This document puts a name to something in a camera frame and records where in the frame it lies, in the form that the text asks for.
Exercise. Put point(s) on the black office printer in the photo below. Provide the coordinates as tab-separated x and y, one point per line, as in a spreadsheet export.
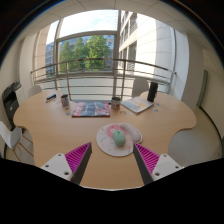
10	103

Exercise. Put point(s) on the mint green computer mouse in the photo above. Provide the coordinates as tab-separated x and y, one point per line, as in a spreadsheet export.
119	138

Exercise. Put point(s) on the metal balcony railing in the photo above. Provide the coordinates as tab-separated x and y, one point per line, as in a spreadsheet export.
100	60

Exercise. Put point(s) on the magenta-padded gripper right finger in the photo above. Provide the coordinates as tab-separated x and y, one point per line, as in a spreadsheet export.
160	165

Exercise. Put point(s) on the white chair with wooden legs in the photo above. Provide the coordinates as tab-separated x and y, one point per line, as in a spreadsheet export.
10	136

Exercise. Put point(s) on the black cylinder speaker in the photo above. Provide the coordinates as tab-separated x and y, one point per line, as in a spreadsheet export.
152	91

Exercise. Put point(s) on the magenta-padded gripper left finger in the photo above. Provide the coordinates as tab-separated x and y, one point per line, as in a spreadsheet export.
63	165

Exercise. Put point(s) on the red and grey magazine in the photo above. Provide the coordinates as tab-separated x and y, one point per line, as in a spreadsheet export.
90	109

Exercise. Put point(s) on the round white pink mouse pad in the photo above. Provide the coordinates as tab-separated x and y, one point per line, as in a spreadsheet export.
105	141

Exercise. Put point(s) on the light blue booklet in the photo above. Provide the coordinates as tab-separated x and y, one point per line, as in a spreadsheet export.
137	105

